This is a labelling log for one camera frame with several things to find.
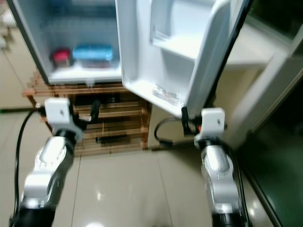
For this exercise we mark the clear container with blue lid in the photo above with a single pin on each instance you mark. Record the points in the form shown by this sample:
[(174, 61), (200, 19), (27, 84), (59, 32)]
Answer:
[(93, 52)]

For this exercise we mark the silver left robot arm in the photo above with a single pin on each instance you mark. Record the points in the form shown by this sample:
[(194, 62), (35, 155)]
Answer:
[(49, 175)]

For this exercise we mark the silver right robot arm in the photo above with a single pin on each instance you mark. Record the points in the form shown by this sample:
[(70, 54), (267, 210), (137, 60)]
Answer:
[(220, 179)]

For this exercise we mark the wooden slatted rack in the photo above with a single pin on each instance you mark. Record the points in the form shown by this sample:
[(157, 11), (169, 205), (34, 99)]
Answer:
[(123, 127)]

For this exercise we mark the small container with red lid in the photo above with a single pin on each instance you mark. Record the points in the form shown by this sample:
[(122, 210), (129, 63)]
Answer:
[(61, 57)]

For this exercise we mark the glass balcony door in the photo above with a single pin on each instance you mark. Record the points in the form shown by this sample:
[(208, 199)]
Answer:
[(279, 165)]

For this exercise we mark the white kitchen counter unit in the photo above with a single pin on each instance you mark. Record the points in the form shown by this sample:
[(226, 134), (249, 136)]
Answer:
[(255, 47)]

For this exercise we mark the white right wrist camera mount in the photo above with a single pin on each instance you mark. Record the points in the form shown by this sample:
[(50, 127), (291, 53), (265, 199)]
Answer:
[(212, 120)]

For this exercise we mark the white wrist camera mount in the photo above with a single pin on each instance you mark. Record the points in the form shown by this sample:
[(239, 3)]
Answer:
[(59, 111), (212, 120)]

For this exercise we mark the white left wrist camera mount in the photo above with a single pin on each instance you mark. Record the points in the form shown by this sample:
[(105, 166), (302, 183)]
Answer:
[(59, 111)]

